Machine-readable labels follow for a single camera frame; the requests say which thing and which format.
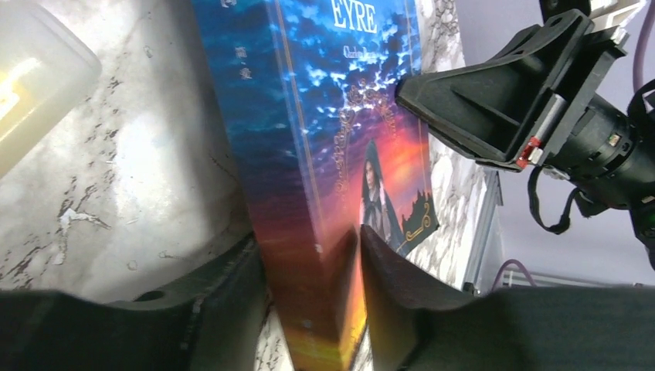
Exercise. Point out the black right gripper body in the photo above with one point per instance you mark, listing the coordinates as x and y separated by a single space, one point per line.
609 157

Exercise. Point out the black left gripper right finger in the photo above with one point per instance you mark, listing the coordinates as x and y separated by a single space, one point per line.
417 322

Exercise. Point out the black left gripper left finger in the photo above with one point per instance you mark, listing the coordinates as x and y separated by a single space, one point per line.
209 319

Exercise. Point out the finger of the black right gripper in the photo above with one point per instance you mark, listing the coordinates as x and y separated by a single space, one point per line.
520 106

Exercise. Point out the blue Jane Eyre book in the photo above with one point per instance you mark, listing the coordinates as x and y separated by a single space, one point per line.
306 92

